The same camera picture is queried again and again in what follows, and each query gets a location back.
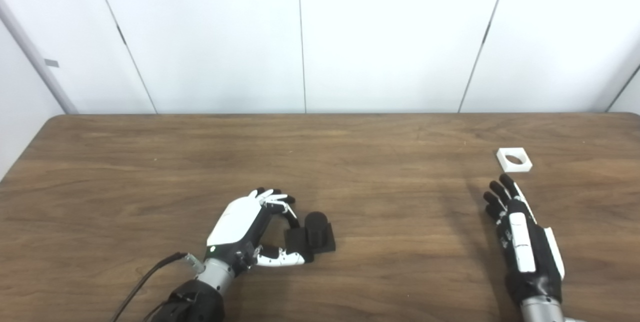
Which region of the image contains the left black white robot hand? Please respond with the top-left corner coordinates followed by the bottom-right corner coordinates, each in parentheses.
top-left (206, 188), bottom-right (306, 275)

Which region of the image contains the grey wall corner post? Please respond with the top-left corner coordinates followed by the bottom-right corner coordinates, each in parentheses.
top-left (0, 0), bottom-right (80, 114)

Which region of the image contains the white square piece with hole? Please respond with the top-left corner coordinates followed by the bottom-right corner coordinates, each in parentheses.
top-left (496, 147), bottom-right (533, 173)

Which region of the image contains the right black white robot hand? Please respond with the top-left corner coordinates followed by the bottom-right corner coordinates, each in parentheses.
top-left (483, 173), bottom-right (566, 305)

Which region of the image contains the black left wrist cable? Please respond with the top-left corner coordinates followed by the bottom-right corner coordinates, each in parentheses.
top-left (110, 252), bottom-right (206, 322)

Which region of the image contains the black peg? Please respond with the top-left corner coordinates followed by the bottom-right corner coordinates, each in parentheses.
top-left (284, 211), bottom-right (337, 264)

